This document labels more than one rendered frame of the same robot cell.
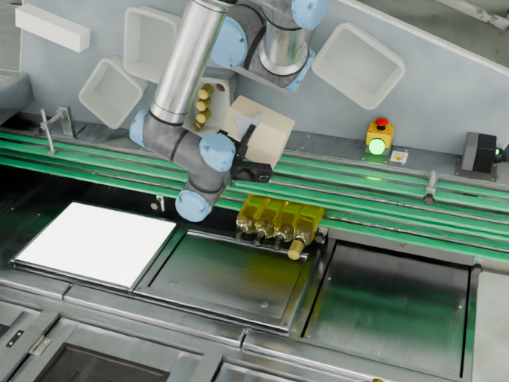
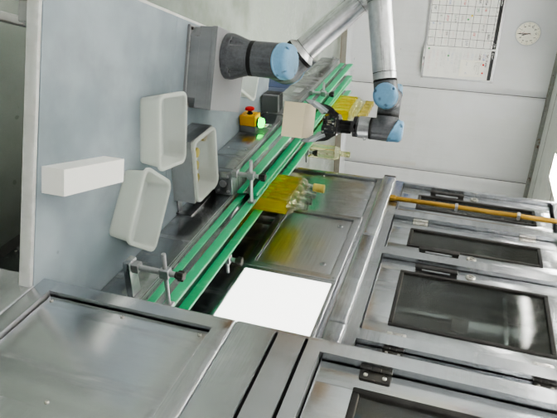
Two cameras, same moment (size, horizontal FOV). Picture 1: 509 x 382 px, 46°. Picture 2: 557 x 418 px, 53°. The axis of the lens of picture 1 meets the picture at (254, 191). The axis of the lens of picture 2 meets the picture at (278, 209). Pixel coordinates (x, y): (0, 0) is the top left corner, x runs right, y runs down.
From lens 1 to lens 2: 2.44 m
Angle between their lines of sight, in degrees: 76
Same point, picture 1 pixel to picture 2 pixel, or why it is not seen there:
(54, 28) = (103, 167)
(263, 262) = (296, 227)
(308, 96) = (219, 118)
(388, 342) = (355, 196)
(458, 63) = not seen: hidden behind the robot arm
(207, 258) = (292, 250)
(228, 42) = (293, 57)
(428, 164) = (270, 119)
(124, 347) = (384, 292)
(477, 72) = not seen: hidden behind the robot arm
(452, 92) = not seen: hidden behind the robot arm
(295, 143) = (238, 151)
